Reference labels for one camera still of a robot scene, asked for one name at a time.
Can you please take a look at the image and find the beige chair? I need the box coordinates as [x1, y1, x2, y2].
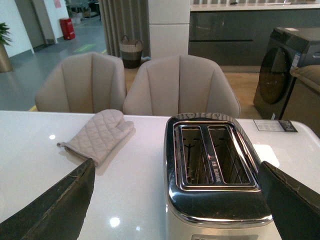
[123, 55, 241, 118]
[35, 52, 127, 114]

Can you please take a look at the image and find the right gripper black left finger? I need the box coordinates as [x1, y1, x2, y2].
[0, 158, 96, 240]

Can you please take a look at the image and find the red fire extinguisher box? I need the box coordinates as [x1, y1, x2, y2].
[59, 17, 76, 40]

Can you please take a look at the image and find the grey curtain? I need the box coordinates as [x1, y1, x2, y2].
[98, 0, 151, 57]

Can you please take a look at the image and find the white pillar cabinet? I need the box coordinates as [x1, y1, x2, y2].
[148, 0, 191, 60]

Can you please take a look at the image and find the beige chair left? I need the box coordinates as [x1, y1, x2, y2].
[35, 52, 127, 114]

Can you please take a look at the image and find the grey quilted oven mitt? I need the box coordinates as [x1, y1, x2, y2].
[57, 109, 134, 166]

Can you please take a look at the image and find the dark label card on table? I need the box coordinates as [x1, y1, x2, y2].
[253, 119, 297, 133]

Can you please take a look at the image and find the beige chair right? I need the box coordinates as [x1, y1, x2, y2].
[123, 55, 241, 118]

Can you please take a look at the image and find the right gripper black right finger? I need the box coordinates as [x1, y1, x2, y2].
[258, 161, 320, 240]

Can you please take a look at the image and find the woven basket with handles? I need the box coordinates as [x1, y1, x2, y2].
[119, 35, 143, 69]

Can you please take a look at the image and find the dark grey washing machine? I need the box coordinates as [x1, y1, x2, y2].
[253, 27, 320, 120]

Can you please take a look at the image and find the cream chrome two-slot toaster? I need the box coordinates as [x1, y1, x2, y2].
[164, 113, 275, 240]

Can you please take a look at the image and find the green plant in gold pot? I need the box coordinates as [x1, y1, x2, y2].
[0, 22, 13, 73]

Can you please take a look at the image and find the dark grey kitchen counter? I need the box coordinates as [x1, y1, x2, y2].
[188, 3, 320, 66]

